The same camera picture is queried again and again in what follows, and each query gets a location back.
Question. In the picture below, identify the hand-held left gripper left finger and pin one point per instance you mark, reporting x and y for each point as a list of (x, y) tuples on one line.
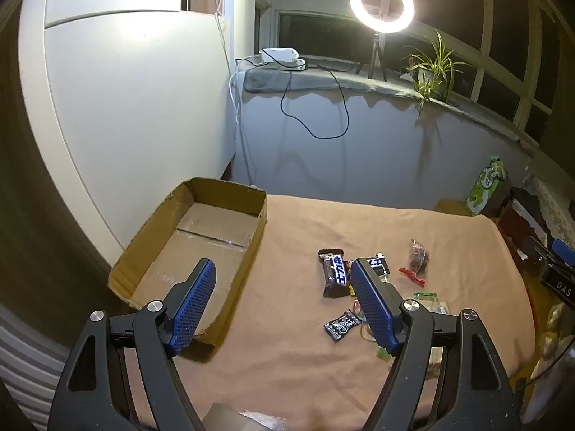
[(193, 307)]

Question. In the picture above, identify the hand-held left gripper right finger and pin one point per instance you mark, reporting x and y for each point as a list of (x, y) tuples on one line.
[(373, 307)]

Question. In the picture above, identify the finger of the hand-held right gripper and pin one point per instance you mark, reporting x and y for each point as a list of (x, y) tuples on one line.
[(564, 248)]

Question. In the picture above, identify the clear green-topped snack packet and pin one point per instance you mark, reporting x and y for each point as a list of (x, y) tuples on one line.
[(364, 330), (426, 297)]

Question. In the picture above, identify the black white candy packet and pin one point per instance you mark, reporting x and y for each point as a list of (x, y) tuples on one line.
[(342, 325)]

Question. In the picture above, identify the black chocolate bar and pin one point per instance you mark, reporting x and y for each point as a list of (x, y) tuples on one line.
[(379, 264), (333, 274)]

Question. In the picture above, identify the clear packet of dark snack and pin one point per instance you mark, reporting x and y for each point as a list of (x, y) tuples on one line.
[(420, 258)]

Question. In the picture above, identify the cardboard box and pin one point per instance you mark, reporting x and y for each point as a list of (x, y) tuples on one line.
[(211, 224)]

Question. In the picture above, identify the lace cloth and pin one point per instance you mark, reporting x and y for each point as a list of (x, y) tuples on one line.
[(555, 211)]

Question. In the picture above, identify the red candy wrapper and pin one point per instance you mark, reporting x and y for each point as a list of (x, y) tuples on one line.
[(411, 275)]

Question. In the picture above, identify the beige plastic bag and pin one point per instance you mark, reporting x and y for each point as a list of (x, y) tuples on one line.
[(550, 345)]

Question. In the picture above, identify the green snack bag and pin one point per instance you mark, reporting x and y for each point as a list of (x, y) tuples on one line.
[(487, 184)]

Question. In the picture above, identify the tan tablecloth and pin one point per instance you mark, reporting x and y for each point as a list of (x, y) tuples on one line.
[(287, 381)]

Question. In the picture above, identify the grey ribbed panel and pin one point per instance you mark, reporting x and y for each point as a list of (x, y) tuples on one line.
[(27, 359)]

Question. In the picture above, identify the white wardrobe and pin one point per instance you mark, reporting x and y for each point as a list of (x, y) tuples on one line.
[(134, 98)]

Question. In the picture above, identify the potted spider plant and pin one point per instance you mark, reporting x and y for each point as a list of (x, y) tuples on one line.
[(433, 67)]

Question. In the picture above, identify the grey windowsill cloth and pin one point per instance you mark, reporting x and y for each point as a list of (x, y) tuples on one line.
[(314, 81)]

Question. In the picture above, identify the black tripod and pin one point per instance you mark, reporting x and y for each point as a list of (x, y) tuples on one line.
[(376, 49)]

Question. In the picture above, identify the white power strip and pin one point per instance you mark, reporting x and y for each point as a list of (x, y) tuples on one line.
[(280, 56)]

